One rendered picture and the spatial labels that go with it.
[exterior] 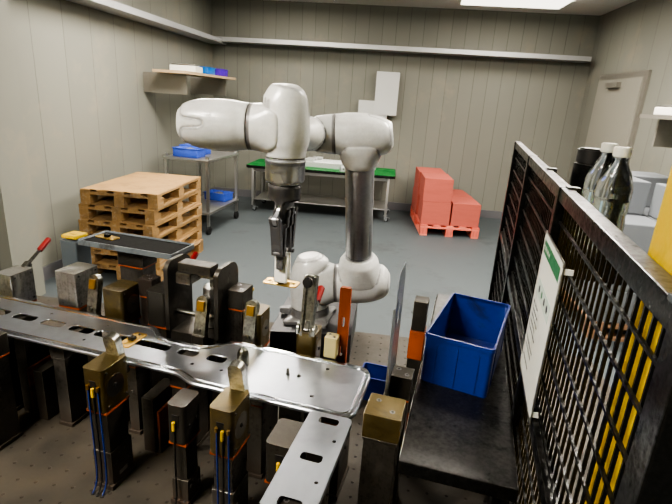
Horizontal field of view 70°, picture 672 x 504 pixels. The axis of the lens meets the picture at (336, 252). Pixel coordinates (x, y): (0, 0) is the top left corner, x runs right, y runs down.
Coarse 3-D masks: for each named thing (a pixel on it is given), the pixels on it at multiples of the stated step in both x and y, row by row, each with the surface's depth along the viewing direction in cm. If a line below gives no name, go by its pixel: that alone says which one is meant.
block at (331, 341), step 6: (330, 336) 131; (336, 336) 132; (324, 342) 131; (330, 342) 131; (336, 342) 130; (324, 348) 132; (330, 348) 131; (336, 348) 131; (324, 354) 132; (330, 354) 132; (336, 354) 132
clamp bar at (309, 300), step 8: (304, 280) 130; (312, 280) 130; (304, 288) 133; (312, 288) 133; (304, 296) 133; (312, 296) 133; (304, 304) 134; (312, 304) 133; (304, 312) 135; (312, 312) 133; (304, 320) 136; (312, 320) 134
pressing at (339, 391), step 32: (0, 320) 142; (64, 320) 144; (96, 320) 146; (96, 352) 129; (128, 352) 129; (160, 352) 130; (224, 352) 133; (256, 352) 134; (288, 352) 134; (192, 384) 119; (224, 384) 118; (256, 384) 119; (288, 384) 120; (320, 384) 121; (352, 384) 122; (352, 416) 111
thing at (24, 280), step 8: (0, 272) 161; (8, 272) 161; (16, 272) 162; (24, 272) 164; (32, 272) 167; (0, 280) 160; (8, 280) 159; (16, 280) 161; (24, 280) 164; (32, 280) 167; (0, 288) 161; (8, 288) 160; (16, 288) 162; (24, 288) 165; (32, 288) 168; (16, 296) 162; (24, 296) 165; (32, 296) 168; (8, 312) 165
